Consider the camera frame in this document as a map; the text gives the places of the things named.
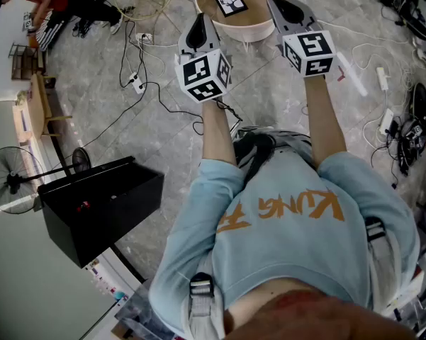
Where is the grey harness strap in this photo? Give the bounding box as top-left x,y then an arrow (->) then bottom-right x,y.
364,216 -> 389,251
189,271 -> 215,336

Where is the black box cabinet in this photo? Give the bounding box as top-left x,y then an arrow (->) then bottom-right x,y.
38,156 -> 165,268

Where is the black pedestal fan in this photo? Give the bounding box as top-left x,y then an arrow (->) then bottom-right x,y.
0,146 -> 92,215

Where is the round wooden table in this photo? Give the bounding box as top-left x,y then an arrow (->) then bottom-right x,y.
194,0 -> 291,43

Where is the black equipment pile with cables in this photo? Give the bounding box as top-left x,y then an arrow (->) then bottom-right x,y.
398,82 -> 426,176

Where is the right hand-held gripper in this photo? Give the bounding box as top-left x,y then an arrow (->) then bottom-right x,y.
267,0 -> 341,79

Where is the person's left forearm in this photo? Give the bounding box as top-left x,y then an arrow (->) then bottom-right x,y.
201,99 -> 242,166

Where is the black bag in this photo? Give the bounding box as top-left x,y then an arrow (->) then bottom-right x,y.
361,0 -> 426,42

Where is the black cable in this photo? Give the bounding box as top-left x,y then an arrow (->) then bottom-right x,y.
81,19 -> 244,148

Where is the person's light blue sweatshirt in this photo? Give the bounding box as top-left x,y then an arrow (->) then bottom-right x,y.
148,150 -> 421,336

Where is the small dark wooden rack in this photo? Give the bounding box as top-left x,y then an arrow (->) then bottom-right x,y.
9,42 -> 45,81

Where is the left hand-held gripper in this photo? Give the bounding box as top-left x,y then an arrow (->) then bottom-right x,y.
174,12 -> 233,104

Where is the black framed antler picture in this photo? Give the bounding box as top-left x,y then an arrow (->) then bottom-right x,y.
213,0 -> 249,18

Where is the person's right forearm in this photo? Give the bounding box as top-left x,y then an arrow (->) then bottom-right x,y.
303,76 -> 349,170

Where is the gold wire chair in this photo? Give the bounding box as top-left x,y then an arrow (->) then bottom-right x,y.
112,0 -> 176,23

